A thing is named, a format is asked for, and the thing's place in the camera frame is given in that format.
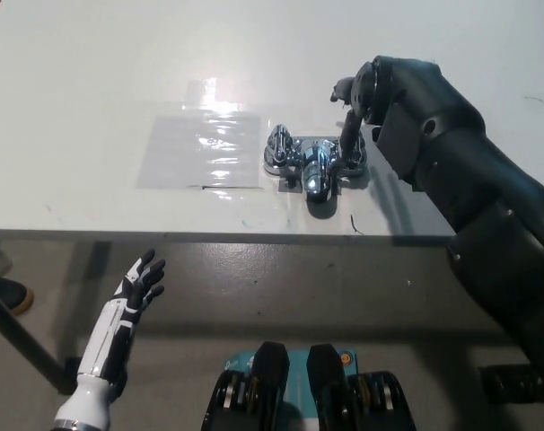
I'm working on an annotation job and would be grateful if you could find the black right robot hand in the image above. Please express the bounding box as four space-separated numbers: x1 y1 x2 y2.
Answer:
329 60 381 165

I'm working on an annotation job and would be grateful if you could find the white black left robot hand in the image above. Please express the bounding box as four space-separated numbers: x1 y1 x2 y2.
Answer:
76 249 167 385

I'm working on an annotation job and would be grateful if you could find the chrome faucet body with spout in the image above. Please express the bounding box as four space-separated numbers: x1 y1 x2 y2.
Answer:
260 136 367 203

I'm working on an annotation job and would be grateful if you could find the black teal robot torso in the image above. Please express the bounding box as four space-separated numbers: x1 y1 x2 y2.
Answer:
202 340 419 431

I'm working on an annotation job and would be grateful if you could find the black slanted table leg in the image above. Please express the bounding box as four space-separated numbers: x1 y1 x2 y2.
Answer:
0 282 75 396

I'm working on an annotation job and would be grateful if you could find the black shoe with tan sole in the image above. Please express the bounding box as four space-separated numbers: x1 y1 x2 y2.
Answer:
0 276 35 316

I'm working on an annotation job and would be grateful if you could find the clear plastic sheet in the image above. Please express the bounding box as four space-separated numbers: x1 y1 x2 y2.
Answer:
135 115 264 189

